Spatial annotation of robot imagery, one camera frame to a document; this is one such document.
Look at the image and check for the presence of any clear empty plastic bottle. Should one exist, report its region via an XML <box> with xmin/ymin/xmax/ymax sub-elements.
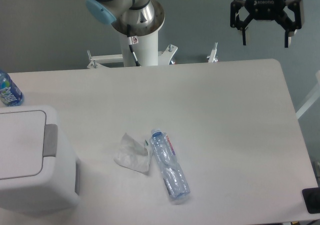
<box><xmin>149</xmin><ymin>129</ymin><xmax>191</xmax><ymax>200</ymax></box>

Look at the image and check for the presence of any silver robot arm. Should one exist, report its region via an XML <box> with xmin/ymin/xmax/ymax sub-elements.
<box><xmin>86</xmin><ymin>0</ymin><xmax>305</xmax><ymax>48</ymax></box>

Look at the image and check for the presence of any black cable on pedestal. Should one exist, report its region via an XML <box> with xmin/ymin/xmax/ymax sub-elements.
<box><xmin>126</xmin><ymin>24</ymin><xmax>141</xmax><ymax>67</ymax></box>

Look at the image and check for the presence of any white frame right edge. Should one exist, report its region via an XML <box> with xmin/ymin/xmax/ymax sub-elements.
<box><xmin>295</xmin><ymin>70</ymin><xmax>320</xmax><ymax>120</ymax></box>

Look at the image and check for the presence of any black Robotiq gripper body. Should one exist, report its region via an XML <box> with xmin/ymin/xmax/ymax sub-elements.
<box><xmin>244</xmin><ymin>0</ymin><xmax>288</xmax><ymax>23</ymax></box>

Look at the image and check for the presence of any white trash can lid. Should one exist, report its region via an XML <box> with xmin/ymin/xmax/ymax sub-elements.
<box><xmin>0</xmin><ymin>110</ymin><xmax>58</xmax><ymax>180</ymax></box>

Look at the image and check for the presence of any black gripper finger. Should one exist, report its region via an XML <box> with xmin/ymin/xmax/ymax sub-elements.
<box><xmin>230</xmin><ymin>0</ymin><xmax>254</xmax><ymax>46</ymax></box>
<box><xmin>276</xmin><ymin>0</ymin><xmax>305</xmax><ymax>48</ymax></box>

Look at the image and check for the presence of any white trash can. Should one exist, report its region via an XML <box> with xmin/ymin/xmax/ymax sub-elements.
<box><xmin>0</xmin><ymin>105</ymin><xmax>80</xmax><ymax>213</ymax></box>

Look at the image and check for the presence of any black device at table edge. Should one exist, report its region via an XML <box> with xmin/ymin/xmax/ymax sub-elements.
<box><xmin>302</xmin><ymin>187</ymin><xmax>320</xmax><ymax>214</ymax></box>

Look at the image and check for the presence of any crumpled white plastic wrapper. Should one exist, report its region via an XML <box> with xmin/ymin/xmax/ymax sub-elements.
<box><xmin>113</xmin><ymin>133</ymin><xmax>153</xmax><ymax>174</ymax></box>

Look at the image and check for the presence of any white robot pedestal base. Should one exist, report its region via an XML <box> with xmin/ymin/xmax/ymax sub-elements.
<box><xmin>86</xmin><ymin>29</ymin><xmax>220</xmax><ymax>70</ymax></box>

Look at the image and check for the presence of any blue label water bottle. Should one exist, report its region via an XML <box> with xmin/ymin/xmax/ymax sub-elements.
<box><xmin>0</xmin><ymin>70</ymin><xmax>24</xmax><ymax>107</ymax></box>

